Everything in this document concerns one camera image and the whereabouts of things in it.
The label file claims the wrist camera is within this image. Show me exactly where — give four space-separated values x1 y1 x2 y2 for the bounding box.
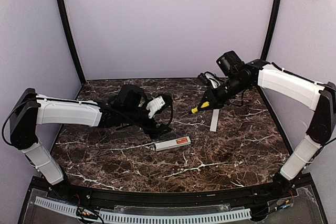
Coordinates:
197 71 223 88
146 94 173 119

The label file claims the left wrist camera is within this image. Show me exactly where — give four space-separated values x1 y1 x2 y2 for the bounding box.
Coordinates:
146 94 173 119

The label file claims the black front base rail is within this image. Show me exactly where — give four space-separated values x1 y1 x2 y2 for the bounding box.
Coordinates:
48 183 294 209

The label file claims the yellow handled screwdriver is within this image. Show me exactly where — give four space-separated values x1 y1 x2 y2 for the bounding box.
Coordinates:
188 101 209 114

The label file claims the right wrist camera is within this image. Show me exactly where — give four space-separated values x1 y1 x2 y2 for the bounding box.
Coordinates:
197 71 223 88

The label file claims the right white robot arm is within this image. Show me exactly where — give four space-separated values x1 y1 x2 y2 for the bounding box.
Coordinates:
191 51 335 198

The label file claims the white slotted cable duct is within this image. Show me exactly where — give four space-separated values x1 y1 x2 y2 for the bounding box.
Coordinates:
34 196 251 223

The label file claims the right black frame post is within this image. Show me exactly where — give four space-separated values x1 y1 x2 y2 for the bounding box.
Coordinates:
260 0 281 60

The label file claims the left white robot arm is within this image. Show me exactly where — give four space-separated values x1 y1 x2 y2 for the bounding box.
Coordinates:
3 84 173 186

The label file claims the black frame post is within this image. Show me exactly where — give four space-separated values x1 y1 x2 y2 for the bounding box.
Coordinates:
56 0 86 85
260 0 281 60

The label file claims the white battery cover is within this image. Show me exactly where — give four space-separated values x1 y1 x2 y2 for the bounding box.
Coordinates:
209 109 219 132

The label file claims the left black frame post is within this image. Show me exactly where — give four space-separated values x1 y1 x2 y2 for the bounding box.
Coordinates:
56 0 86 85

